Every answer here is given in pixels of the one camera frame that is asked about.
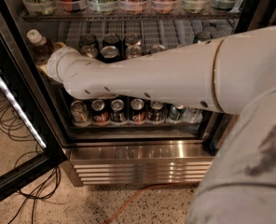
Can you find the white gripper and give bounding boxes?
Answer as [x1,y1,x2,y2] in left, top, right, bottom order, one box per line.
[47,42,77,83]

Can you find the brown tea plastic bottle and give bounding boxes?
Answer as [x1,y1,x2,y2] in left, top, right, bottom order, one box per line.
[27,29,55,64]

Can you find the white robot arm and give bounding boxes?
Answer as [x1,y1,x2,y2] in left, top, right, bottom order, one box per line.
[47,25,276,224]

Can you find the red cola can middle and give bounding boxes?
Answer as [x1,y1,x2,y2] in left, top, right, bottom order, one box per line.
[101,46,119,63]

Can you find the black can back middle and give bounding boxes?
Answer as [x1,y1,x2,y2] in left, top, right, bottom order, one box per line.
[103,33,122,49]

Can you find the black fridge door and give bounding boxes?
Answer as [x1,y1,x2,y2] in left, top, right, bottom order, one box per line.
[0,15,65,202]

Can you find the stainless steel fridge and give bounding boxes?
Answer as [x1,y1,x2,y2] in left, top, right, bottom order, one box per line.
[0,0,276,186]

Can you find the clear water bottle bottom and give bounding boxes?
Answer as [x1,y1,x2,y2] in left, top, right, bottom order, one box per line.
[186,107,202,124]

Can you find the dark can back left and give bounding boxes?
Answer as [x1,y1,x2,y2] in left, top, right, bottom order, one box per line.
[78,34,99,49]

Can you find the green can middle front left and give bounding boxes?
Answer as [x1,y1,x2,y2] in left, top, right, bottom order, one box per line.
[80,46,99,59]

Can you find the orange can back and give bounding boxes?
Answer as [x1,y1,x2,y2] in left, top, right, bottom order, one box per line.
[124,33,142,46]

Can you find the orange can middle front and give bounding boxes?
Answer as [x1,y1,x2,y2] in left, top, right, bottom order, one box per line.
[125,45,143,59]

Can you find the bottom green can front left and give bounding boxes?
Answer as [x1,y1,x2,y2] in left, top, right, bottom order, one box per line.
[70,101,90,127]

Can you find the bottom orange can front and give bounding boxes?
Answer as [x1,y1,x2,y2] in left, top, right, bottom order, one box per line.
[91,99,109,125]

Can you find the black can middle front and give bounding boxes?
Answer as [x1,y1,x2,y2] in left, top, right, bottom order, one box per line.
[149,44,166,54]

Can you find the bottom green can front right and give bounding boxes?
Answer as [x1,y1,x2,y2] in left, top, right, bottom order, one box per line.
[167,105,186,122]

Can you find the green soda can back right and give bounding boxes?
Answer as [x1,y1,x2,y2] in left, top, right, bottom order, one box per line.
[193,31,213,44]

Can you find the black floor cables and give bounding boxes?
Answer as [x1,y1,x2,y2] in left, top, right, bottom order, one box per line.
[0,99,62,224]

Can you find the middle wire shelf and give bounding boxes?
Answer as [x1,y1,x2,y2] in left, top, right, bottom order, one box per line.
[38,20,239,91]

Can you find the wire shelf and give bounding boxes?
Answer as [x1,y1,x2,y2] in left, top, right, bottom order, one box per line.
[22,12,241,22]
[38,20,239,91]

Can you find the top wire shelf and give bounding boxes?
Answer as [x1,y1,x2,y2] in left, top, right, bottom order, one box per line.
[22,12,241,22]

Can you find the orange power cable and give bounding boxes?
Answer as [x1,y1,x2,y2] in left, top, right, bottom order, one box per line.
[103,182,195,224]

